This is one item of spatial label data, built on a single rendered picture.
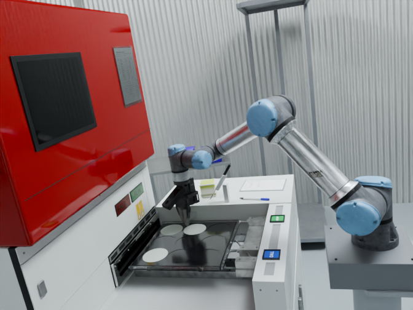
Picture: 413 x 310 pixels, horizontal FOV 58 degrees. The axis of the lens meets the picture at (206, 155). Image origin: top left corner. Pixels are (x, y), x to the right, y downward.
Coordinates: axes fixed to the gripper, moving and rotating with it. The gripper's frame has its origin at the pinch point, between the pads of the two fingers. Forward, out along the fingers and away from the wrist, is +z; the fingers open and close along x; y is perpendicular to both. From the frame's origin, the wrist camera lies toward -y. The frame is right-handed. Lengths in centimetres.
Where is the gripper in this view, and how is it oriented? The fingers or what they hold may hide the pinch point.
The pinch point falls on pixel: (185, 224)
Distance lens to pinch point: 167.5
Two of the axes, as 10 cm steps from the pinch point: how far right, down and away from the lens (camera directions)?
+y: 7.4, -2.8, 6.1
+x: -6.5, -1.0, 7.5
